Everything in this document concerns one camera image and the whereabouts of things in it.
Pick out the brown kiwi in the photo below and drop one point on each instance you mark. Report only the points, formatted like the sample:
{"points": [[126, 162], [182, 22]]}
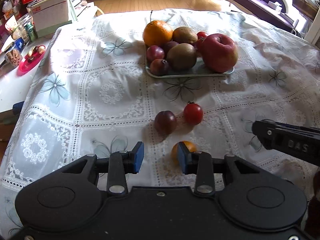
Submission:
{"points": [[184, 35], [182, 57]]}

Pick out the white fruit plate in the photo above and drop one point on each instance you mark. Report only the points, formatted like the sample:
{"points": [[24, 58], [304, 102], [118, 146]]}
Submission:
{"points": [[198, 70]]}

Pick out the glass jar with snacks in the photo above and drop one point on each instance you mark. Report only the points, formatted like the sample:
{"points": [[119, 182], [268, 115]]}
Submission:
{"points": [[14, 57]]}

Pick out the lower plum on plate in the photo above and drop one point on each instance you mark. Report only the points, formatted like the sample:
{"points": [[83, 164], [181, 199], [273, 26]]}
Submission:
{"points": [[159, 67]]}

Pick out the front brown kiwi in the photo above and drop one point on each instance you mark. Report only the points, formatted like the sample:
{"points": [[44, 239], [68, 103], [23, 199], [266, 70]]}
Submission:
{"points": [[182, 57]]}

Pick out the purple plum behind kiwi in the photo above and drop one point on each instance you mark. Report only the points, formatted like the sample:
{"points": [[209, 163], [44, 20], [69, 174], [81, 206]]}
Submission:
{"points": [[166, 47]]}

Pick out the green drink can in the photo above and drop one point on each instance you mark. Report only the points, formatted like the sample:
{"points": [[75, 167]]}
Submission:
{"points": [[31, 32]]}

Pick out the bright red cherry tomato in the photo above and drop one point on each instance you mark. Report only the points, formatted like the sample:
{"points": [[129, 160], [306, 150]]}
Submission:
{"points": [[193, 113]]}

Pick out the plum on plate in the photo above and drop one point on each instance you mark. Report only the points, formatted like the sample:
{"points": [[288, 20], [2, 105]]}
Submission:
{"points": [[154, 52], [159, 67]]}

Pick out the large red apple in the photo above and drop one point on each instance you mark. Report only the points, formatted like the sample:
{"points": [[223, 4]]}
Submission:
{"points": [[219, 52]]}

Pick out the large orange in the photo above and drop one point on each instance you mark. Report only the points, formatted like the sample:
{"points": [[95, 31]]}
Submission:
{"points": [[157, 32]]}

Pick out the pink snack plate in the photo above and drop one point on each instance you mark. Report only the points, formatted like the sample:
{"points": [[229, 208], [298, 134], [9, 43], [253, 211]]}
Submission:
{"points": [[31, 59]]}

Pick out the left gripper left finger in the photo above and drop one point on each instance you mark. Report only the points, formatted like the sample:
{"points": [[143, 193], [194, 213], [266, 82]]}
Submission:
{"points": [[120, 164]]}

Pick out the white lace floral tablecloth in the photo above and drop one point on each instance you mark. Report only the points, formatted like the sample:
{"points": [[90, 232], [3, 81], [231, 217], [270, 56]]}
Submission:
{"points": [[106, 102]]}

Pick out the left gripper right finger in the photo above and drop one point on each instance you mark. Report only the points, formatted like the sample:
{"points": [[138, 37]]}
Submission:
{"points": [[198, 163]]}

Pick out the upper plum on plate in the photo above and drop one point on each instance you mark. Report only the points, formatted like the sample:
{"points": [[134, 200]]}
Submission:
{"points": [[154, 52]]}

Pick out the dark red plum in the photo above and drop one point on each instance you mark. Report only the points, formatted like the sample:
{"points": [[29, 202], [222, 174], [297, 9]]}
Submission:
{"points": [[165, 122]]}

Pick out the red tomato on plate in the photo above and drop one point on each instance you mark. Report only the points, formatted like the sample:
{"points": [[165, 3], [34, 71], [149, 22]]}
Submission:
{"points": [[200, 42]]}

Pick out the rear brown kiwi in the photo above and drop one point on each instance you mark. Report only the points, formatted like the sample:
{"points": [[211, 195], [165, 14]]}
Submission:
{"points": [[184, 35]]}

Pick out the white calendar box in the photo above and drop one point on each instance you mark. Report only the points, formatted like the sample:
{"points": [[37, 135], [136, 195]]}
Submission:
{"points": [[49, 15]]}

